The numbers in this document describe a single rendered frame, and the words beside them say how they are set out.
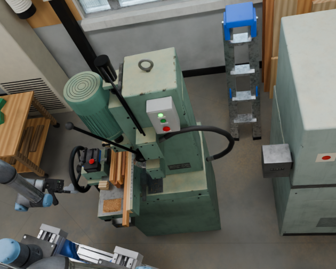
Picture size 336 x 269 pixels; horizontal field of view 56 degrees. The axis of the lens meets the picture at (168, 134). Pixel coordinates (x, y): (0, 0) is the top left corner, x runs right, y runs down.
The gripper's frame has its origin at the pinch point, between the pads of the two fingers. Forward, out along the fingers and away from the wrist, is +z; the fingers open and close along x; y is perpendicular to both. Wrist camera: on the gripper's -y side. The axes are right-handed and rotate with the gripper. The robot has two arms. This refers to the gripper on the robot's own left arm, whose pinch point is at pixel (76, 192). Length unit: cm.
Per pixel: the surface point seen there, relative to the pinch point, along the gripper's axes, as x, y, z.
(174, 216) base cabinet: -6, -9, 64
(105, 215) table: -39.0, -8.1, 16.3
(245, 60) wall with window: 50, 133, 135
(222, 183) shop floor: 26, 16, 111
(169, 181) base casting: -37, 13, 49
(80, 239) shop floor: 65, -41, 8
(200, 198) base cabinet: -37, 5, 68
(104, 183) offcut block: -34.7, 8.0, 13.7
